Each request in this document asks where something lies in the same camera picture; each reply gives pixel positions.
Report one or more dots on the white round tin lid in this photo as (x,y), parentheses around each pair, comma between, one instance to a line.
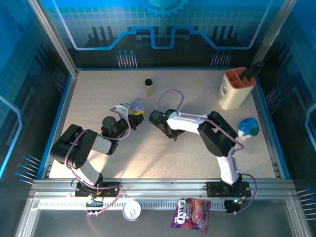
(131,210)

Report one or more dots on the beige knife block orange top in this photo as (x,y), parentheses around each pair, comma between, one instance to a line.
(234,98)

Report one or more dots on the purple candy bag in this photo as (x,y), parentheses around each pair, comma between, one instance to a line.
(191,213)

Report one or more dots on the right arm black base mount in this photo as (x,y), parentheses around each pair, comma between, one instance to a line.
(214,190)

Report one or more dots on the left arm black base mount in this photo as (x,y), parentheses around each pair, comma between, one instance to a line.
(108,185)

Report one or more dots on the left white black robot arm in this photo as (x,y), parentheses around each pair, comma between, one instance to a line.
(74,148)

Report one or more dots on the blue topped plastic cup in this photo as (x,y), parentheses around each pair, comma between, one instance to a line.
(248,127)

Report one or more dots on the beige bottle black cap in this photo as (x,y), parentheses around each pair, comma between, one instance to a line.
(149,88)

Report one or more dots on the aluminium table rail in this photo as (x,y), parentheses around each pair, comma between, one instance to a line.
(160,187)

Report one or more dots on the aluminium frame post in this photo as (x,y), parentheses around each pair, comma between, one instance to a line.
(271,37)
(58,42)

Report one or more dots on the purple earbud charging case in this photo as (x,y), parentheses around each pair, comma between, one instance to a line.
(137,104)

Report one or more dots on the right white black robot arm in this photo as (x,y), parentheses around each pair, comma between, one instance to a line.
(187,122)

